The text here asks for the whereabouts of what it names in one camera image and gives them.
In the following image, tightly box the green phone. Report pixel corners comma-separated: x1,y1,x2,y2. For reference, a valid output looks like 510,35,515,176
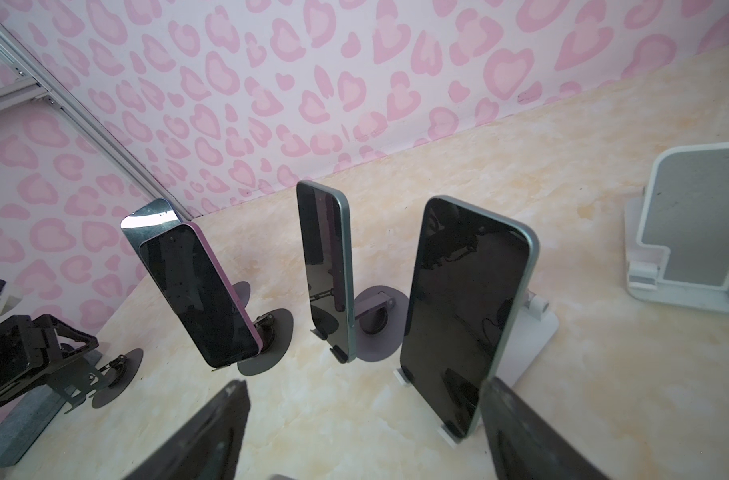
296,180,356,364
399,195,539,440

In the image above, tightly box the left diagonal aluminium beam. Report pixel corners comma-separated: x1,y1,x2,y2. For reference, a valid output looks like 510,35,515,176
0,77,48,114

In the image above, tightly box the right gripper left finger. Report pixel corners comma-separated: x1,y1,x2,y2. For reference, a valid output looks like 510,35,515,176
128,380,250,479

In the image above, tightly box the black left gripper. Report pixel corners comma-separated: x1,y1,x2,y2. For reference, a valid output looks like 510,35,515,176
0,314,108,413

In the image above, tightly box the far right white stand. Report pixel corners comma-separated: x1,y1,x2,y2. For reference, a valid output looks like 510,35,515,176
624,142,729,314

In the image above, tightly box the back left round stand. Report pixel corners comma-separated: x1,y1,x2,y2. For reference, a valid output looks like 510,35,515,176
120,198,294,376

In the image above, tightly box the centre round black stand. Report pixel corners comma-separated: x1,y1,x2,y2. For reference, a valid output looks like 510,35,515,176
310,285,408,364

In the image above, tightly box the front left round stand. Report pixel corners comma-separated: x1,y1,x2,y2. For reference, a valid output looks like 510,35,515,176
92,348,144,409

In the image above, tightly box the centre right white stand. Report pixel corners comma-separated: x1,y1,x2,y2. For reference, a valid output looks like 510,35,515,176
395,289,559,444

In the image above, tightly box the centre right green phone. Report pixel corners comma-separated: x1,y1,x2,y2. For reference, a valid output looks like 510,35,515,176
399,195,539,440

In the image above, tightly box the white stand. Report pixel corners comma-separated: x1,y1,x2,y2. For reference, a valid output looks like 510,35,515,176
395,289,559,444
624,142,729,314

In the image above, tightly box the left corner aluminium post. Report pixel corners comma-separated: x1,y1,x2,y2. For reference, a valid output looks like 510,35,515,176
0,23,194,221

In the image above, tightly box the purple phone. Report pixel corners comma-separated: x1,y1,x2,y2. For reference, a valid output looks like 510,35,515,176
138,223,264,369

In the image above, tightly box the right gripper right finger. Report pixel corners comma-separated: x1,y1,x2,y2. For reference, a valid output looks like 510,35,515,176
479,378,606,479

